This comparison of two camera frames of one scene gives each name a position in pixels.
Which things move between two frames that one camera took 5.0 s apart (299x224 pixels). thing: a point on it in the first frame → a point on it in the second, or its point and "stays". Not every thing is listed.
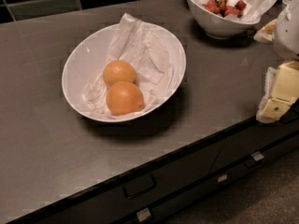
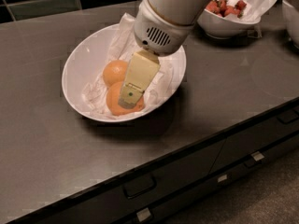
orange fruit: [119, 71] stays
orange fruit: [124, 98] stays
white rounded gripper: [287, 32] → [157, 32]
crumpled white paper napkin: [134, 42] stays
